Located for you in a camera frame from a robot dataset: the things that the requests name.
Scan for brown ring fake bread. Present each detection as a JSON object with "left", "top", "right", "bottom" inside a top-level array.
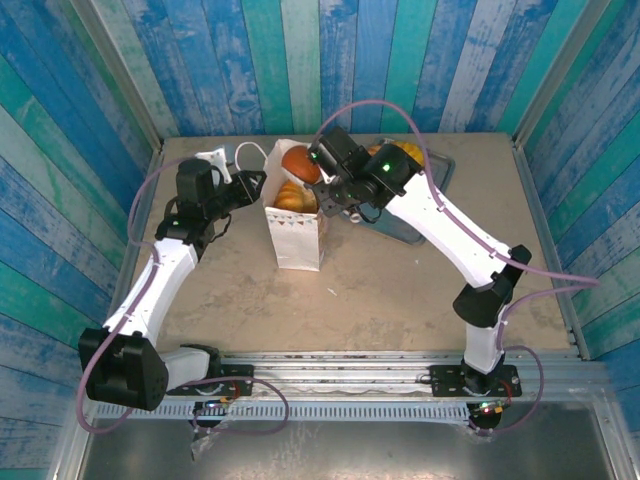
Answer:
[{"left": 280, "top": 145, "right": 322, "bottom": 186}]

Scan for cartoon print paper bag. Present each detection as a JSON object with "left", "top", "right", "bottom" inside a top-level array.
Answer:
[{"left": 234, "top": 138, "right": 334, "bottom": 273}]

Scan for grey metal tray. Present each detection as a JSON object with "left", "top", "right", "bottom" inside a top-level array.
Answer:
[{"left": 369, "top": 135, "right": 457, "bottom": 246}]

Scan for small circuit board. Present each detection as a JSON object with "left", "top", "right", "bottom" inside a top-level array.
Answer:
[
  {"left": 472, "top": 398, "right": 507, "bottom": 417},
  {"left": 192, "top": 396, "right": 239, "bottom": 416}
]

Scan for grey metal base panel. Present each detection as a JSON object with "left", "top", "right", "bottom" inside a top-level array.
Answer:
[{"left": 49, "top": 402, "right": 640, "bottom": 480}]

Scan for aluminium table side rail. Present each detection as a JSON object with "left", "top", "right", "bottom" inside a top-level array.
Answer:
[
  {"left": 510, "top": 133, "right": 592, "bottom": 361},
  {"left": 94, "top": 142, "right": 167, "bottom": 360}
]

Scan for aluminium frame post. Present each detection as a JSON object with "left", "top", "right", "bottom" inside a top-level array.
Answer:
[
  {"left": 514, "top": 0, "right": 616, "bottom": 146},
  {"left": 69, "top": 0, "right": 164, "bottom": 151}
]

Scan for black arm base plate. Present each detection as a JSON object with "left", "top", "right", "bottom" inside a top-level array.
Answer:
[
  {"left": 166, "top": 363, "right": 256, "bottom": 398},
  {"left": 428, "top": 364, "right": 523, "bottom": 400}
]

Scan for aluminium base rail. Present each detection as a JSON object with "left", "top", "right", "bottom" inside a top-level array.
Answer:
[{"left": 74, "top": 349, "right": 616, "bottom": 404}]

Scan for white slotted cable duct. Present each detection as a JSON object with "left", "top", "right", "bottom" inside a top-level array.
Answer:
[{"left": 94, "top": 401, "right": 474, "bottom": 425}]

